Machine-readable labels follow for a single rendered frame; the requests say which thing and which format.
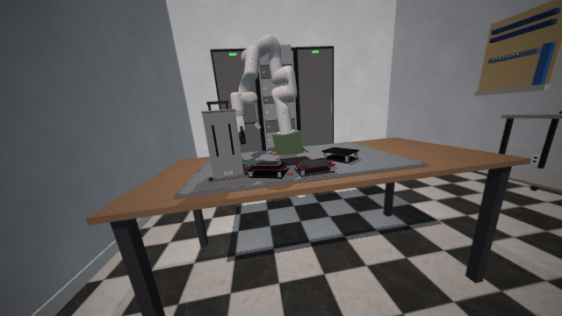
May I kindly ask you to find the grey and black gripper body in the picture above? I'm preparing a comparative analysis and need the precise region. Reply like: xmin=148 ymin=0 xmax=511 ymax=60
xmin=236 ymin=116 xmax=246 ymax=133

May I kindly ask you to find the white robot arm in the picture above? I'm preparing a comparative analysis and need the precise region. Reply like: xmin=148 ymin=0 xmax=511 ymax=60
xmin=230 ymin=34 xmax=298 ymax=135

